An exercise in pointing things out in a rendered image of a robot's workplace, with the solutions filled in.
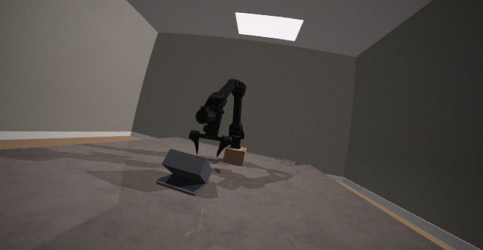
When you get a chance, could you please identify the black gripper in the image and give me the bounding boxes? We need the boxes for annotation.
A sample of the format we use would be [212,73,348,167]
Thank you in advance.
[189,123,232,157]

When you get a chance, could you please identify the grey square panel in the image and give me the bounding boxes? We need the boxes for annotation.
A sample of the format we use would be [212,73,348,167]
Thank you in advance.
[157,149,212,196]

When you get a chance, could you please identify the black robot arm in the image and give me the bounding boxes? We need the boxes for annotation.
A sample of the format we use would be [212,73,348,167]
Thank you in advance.
[196,79,246,150]

